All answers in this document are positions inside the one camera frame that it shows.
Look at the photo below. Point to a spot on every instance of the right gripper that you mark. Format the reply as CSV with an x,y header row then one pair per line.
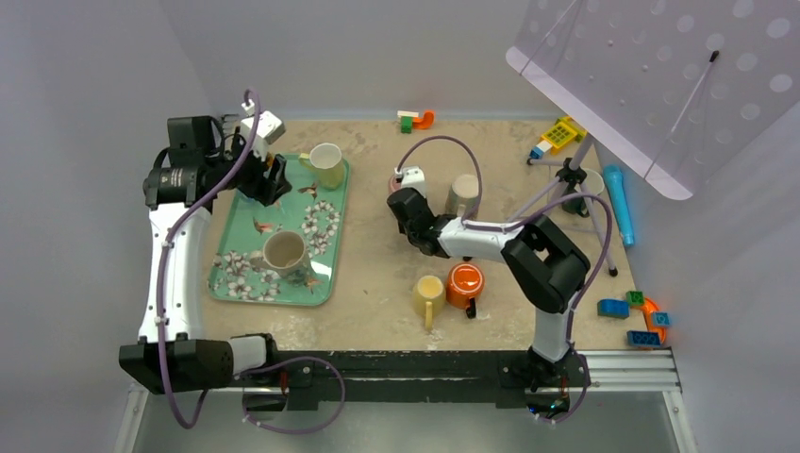
x,y
425,202

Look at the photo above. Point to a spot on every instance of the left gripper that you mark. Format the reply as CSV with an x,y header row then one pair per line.
x,y
262,188

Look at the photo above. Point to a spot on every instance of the beige floral mug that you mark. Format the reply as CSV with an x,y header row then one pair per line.
x,y
462,197

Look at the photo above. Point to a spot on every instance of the light green mug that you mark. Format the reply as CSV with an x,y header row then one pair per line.
x,y
326,161

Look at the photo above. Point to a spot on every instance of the tan floral mug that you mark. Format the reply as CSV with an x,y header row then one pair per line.
x,y
285,253

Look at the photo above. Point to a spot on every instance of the pink mug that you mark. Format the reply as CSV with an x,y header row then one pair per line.
x,y
394,184

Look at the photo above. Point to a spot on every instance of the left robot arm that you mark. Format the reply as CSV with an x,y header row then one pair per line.
x,y
172,351

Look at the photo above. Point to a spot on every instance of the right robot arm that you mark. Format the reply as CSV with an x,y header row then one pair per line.
x,y
548,267

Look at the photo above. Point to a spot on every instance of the yellow mug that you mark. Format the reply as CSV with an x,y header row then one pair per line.
x,y
428,299

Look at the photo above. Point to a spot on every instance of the orange mug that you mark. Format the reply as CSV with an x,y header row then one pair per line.
x,y
463,287

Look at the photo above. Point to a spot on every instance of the green floral tray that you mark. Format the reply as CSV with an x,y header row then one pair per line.
x,y
308,209

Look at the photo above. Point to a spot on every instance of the orange green block toy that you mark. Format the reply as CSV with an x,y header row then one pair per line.
x,y
410,120

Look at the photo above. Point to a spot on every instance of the tripod stand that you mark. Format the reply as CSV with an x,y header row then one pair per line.
x,y
569,174

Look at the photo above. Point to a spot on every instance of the blue cylinder toy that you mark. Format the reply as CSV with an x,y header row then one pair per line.
x,y
614,181

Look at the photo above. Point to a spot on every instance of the green brick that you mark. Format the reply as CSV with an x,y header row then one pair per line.
x,y
635,299

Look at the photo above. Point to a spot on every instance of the dark blue brick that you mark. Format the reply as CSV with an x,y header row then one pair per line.
x,y
644,339

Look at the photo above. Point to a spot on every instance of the cyan brick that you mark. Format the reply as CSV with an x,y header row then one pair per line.
x,y
660,319

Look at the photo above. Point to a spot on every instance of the perforated white panel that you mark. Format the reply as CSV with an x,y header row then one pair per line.
x,y
674,89

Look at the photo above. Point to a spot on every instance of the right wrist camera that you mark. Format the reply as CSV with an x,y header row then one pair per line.
x,y
411,177

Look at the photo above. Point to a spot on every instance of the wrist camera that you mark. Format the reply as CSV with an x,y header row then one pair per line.
x,y
411,177
268,130

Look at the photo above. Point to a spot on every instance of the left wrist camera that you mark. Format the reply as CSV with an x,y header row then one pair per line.
x,y
268,130

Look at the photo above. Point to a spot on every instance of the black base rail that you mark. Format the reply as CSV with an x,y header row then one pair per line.
x,y
507,379

